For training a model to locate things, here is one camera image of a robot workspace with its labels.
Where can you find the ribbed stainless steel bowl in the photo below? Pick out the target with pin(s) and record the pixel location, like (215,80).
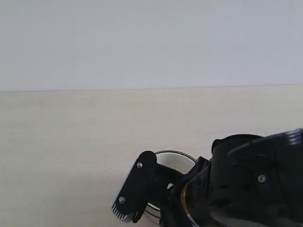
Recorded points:
(177,160)

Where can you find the white ceramic bowl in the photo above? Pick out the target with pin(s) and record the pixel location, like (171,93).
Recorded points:
(177,160)

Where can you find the smooth stainless steel bowl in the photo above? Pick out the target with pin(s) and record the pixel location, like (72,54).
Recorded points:
(152,213)

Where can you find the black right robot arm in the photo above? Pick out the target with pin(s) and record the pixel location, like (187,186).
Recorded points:
(250,181)

